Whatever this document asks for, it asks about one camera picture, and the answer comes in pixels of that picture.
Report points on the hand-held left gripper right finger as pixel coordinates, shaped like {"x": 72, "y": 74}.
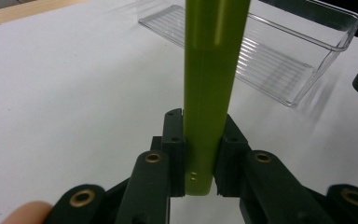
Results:
{"x": 230, "y": 168}

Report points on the white board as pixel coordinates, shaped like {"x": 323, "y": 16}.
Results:
{"x": 74, "y": 93}

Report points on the clear plastic tray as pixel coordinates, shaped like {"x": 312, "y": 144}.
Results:
{"x": 276, "y": 62}

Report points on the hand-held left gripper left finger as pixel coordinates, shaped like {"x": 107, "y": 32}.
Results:
{"x": 174, "y": 168}

